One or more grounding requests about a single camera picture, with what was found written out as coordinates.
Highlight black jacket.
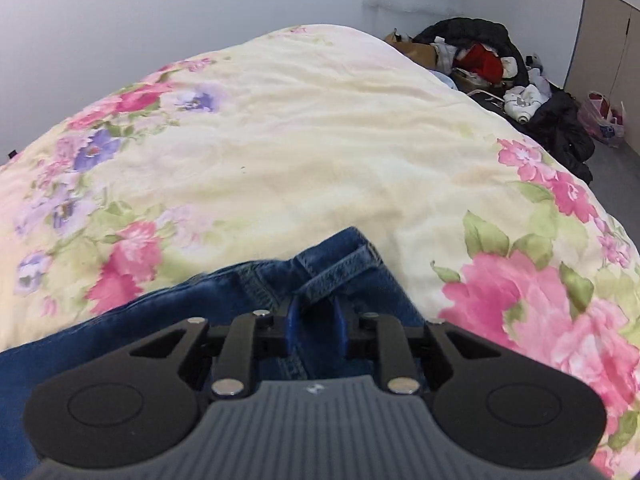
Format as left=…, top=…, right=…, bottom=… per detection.
left=412, top=17, right=531, bottom=87
left=517, top=89, right=596, bottom=186

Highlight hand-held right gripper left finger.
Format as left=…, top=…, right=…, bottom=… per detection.
left=131, top=297, right=303, bottom=397

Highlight pink plastic bag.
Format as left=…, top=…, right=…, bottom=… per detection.
left=577, top=91, right=627, bottom=149

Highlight brown cardboard box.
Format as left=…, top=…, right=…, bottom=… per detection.
left=385, top=30, right=442, bottom=68

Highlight blue denim pants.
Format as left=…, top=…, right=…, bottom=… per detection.
left=0, top=226, right=431, bottom=480

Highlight floral cream blanket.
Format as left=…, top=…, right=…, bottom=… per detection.
left=0, top=24, right=640, bottom=480

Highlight red cloth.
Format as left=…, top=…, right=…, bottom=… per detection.
left=452, top=42, right=504, bottom=86

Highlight beige wardrobe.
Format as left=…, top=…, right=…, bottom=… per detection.
left=564, top=0, right=640, bottom=128

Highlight white crumpled cloth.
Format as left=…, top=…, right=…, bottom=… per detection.
left=502, top=84, right=544, bottom=124

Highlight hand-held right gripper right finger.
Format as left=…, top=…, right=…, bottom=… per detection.
left=332, top=300, right=502, bottom=396

